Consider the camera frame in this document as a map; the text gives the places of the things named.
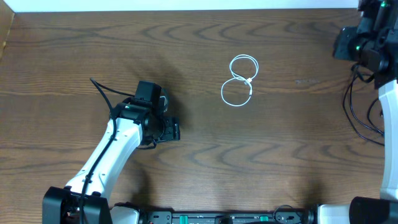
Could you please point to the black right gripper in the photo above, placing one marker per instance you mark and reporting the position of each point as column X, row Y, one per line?
column 343, row 36

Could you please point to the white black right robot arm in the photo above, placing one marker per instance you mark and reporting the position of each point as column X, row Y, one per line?
column 384, row 208

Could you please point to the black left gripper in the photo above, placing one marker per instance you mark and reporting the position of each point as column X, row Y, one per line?
column 173, row 132

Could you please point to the brown wooden side panel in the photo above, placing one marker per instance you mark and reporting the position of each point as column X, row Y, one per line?
column 6, row 19

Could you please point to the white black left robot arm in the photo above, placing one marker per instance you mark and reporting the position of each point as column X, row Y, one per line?
column 138, row 122

